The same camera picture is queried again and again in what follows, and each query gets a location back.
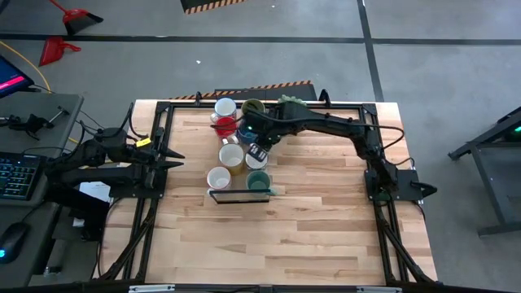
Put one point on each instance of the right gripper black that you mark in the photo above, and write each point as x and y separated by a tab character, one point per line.
264	126

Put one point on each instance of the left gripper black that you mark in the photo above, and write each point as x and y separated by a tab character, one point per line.
148	156

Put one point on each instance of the plain blue mug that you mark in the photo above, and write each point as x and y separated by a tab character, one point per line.
244	136

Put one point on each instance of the white mug green inside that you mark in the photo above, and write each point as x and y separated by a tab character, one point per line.
252	106

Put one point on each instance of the small artificial potted plant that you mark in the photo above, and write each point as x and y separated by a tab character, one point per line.
291	99

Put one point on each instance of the white mug navy leaf print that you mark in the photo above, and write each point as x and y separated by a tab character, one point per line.
256	164

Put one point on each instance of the white mug red lattice pattern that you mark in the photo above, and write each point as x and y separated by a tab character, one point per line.
225	108

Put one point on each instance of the grey diamond pattern mug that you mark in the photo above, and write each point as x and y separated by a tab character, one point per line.
219	178

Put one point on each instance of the mint green mug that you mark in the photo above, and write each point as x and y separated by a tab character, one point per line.
258	181

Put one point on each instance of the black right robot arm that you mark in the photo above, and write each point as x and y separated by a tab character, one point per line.
325	122

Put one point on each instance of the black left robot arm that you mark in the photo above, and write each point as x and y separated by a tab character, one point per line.
102	175

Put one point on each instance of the black mat hazard striped edge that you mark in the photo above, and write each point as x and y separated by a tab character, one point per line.
268	90
199	3

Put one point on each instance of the white paper sheet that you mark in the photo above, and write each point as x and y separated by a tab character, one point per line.
95	191

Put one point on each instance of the black equipment box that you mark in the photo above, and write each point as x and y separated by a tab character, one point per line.
77	213

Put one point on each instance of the grey side table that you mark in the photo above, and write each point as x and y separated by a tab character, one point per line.
49	101

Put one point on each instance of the black clamp tool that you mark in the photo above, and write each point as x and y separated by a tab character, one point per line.
30	122

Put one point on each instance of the black backlit keyboard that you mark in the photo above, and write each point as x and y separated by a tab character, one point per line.
18	175

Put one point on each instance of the red dustpan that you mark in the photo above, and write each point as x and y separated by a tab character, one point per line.
53	49

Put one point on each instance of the red broom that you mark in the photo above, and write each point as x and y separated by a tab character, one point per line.
77	18

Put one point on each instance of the black computer mouse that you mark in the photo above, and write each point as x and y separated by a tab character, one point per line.
12	242

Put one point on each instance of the dark tablet screen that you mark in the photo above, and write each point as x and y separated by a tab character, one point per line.
12	77

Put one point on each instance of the black metal stand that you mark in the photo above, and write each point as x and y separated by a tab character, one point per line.
500	183

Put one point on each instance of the wooden shelf black metal frame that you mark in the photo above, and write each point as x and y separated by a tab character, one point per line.
239	181

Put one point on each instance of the black aluminium rig frame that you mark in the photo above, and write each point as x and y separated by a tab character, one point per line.
369	110

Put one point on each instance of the silver metal bracket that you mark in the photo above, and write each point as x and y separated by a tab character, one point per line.
378	289
150	289

